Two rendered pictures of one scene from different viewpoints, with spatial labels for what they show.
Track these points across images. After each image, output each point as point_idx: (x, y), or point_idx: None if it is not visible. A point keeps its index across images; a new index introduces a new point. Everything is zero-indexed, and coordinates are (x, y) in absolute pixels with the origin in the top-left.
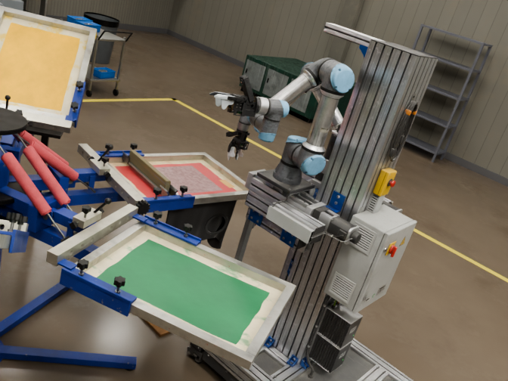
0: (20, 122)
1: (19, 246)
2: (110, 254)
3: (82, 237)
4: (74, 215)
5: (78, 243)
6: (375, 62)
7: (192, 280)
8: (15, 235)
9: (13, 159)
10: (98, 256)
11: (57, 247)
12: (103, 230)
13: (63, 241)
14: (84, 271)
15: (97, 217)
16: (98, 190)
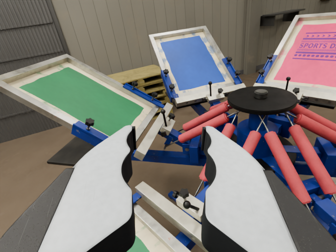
0: (264, 108)
1: (92, 142)
2: (164, 246)
3: (160, 203)
4: (204, 198)
5: (152, 200)
6: None
7: None
8: (72, 126)
9: (225, 129)
10: (148, 226)
11: (146, 186)
12: (180, 225)
13: (155, 190)
14: (136, 217)
15: (194, 215)
16: None
